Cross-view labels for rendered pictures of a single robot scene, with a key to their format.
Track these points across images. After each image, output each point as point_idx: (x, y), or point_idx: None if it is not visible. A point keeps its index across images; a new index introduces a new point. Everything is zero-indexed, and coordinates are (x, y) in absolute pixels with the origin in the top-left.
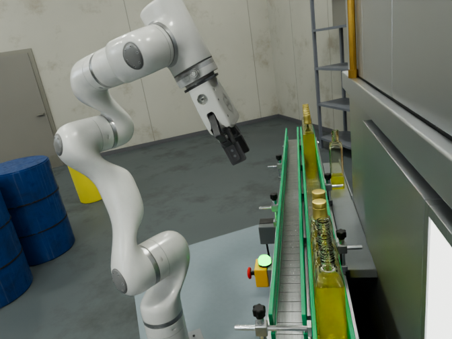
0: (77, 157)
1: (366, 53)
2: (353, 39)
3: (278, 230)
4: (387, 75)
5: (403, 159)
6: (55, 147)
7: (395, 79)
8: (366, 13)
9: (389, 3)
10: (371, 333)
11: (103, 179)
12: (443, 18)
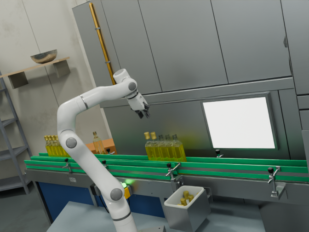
0: (82, 144)
1: None
2: (115, 84)
3: (125, 165)
4: (157, 86)
5: (180, 101)
6: (70, 144)
7: (163, 85)
8: (128, 73)
9: (153, 67)
10: None
11: (88, 154)
12: (188, 66)
